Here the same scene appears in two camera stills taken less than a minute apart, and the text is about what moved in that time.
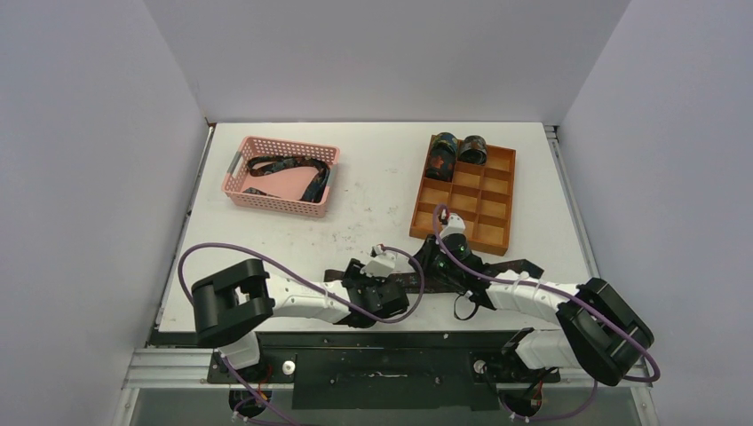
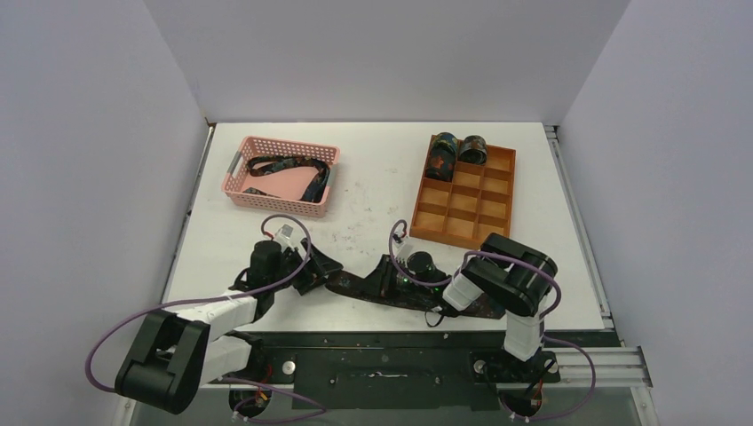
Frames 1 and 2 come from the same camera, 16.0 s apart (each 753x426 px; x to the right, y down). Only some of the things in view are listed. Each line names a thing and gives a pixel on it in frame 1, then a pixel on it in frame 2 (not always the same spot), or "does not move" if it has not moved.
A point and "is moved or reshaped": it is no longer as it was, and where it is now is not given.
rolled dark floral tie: x=442 y=155 does not move
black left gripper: x=355 y=274 -> x=319 y=264
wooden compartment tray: x=479 y=194 does not move
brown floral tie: x=426 y=281 is moved or reshaped
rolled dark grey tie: x=473 y=150 does not move
